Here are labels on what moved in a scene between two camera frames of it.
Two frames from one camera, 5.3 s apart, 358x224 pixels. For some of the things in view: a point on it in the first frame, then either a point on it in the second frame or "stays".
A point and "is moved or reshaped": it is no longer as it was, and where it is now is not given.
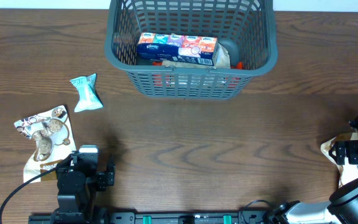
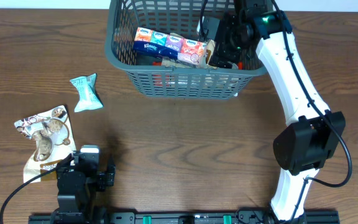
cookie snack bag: x=55 y=142 stays
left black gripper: x=104 y=178 stays
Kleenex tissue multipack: x=178 y=48 is moved or reshaped
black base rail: x=175 y=217 stays
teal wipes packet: x=89 y=98 stays
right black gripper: x=340 y=152 to x=224 y=58
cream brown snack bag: x=348 y=172 to x=210 y=48
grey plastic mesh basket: x=247 y=27 stays
